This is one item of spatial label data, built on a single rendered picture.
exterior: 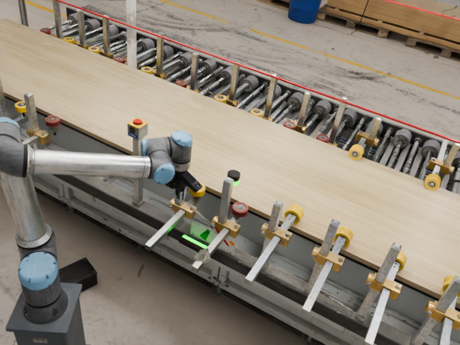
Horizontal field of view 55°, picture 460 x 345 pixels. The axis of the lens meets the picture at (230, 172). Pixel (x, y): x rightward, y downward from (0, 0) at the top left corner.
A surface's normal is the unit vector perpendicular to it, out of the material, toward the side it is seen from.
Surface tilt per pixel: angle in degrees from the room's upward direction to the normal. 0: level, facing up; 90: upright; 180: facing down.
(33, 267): 5
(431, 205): 0
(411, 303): 90
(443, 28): 90
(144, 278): 0
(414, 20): 90
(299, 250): 90
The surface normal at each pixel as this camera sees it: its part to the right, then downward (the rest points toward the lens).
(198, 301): 0.12, -0.78
